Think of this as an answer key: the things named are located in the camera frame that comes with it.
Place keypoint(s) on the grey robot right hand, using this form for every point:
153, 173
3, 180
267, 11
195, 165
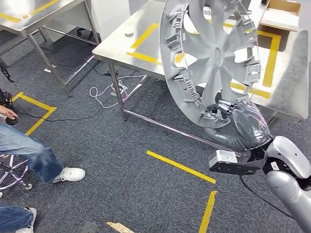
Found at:
250, 128

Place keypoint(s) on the grey plastic wheel hubcap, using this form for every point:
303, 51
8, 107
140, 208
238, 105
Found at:
214, 54

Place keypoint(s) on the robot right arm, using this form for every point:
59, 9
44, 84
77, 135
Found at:
289, 154

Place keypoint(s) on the steel workbench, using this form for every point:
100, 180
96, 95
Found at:
114, 48

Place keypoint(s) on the open cardboard box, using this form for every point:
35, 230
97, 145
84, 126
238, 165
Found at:
279, 19

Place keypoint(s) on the small round puck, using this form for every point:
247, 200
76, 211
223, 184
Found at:
129, 34

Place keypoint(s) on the metal floor socket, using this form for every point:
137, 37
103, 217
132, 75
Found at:
50, 68

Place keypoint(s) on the person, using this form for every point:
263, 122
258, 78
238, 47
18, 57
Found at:
36, 154

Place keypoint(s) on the black round controller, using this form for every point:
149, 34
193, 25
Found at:
12, 121

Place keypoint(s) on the black folding stand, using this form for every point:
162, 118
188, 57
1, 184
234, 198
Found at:
6, 72

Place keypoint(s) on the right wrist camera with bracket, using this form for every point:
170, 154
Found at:
222, 159

